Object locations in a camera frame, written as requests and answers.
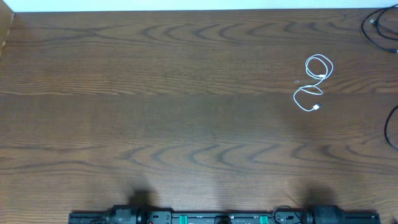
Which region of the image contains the white cable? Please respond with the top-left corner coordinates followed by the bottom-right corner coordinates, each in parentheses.
top-left (292, 54), bottom-right (335, 113)

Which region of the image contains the black cable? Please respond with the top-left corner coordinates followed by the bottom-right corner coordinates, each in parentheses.
top-left (361, 4), bottom-right (398, 54)
top-left (384, 105), bottom-right (398, 152)

